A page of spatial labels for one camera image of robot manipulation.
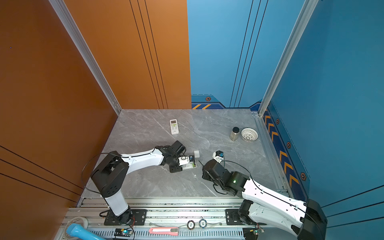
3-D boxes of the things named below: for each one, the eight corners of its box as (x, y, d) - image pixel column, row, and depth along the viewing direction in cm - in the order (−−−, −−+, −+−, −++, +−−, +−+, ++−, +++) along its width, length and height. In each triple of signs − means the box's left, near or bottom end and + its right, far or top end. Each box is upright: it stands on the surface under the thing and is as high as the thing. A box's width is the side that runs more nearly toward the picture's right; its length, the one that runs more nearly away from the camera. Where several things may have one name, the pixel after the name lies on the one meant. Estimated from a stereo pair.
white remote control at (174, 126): (171, 135, 109) (171, 133, 107) (169, 121, 117) (169, 119, 115) (179, 133, 109) (179, 131, 108) (177, 120, 118) (176, 118, 116)
